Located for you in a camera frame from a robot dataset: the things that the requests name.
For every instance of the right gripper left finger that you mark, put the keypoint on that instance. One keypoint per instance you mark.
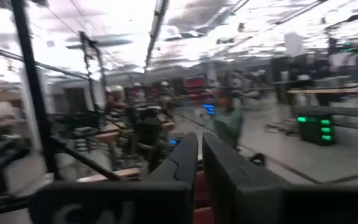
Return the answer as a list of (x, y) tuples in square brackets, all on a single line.
[(179, 168)]

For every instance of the person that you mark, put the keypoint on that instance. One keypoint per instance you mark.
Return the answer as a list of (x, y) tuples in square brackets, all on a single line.
[(228, 124)]

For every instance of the black box green lights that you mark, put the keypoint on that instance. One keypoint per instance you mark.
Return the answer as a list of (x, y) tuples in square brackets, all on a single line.
[(315, 130)]

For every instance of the maroon hat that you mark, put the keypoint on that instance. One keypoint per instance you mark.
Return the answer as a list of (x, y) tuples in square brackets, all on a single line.
[(203, 214)]

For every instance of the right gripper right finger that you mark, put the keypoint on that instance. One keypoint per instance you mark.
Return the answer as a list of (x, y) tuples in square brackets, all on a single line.
[(235, 186)]

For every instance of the wooden top workbench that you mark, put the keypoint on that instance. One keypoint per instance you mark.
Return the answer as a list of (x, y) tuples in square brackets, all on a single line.
[(331, 90)]

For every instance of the black diagonal rig strut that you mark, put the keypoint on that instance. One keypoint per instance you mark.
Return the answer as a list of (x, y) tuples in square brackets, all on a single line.
[(85, 159)]

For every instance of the black rig post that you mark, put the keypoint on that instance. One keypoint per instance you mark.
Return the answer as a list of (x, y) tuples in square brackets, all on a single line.
[(31, 93)]

